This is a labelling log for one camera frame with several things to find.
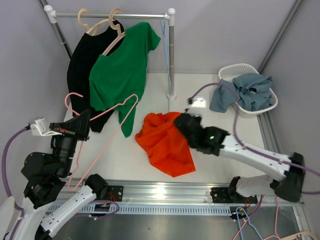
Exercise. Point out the white perforated plastic basket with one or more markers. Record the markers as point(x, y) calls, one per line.
point(231, 71)

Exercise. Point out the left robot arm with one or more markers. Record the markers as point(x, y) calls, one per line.
point(45, 173)

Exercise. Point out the black t shirt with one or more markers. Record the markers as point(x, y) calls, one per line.
point(81, 63)

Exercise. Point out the white slotted cable duct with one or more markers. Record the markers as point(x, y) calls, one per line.
point(144, 209)

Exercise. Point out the beige hanger bottom right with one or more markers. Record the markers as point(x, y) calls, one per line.
point(301, 234)

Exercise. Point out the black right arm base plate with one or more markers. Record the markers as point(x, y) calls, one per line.
point(228, 195)

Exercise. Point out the light blue wire hanger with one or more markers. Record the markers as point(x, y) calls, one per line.
point(165, 48)

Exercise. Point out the metal clothes rack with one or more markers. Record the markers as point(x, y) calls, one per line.
point(53, 16)

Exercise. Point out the blue wire hanger on floor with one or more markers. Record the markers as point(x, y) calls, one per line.
point(247, 222)

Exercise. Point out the orange t shirt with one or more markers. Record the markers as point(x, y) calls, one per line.
point(166, 148)

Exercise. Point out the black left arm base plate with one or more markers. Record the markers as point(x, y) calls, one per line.
point(114, 193)

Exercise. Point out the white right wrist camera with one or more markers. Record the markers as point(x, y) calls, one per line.
point(196, 104)

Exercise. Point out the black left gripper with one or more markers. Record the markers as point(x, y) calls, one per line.
point(77, 127)

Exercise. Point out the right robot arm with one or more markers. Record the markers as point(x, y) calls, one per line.
point(283, 174)

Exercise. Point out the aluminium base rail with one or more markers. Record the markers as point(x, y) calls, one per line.
point(165, 193)

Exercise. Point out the grey-blue t shirt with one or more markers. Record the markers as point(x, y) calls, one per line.
point(250, 91)

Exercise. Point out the pink wire hanger on floor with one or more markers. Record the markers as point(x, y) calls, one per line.
point(266, 225)

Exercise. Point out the green t shirt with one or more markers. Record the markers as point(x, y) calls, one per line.
point(118, 79)

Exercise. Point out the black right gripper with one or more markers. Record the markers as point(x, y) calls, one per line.
point(198, 118)

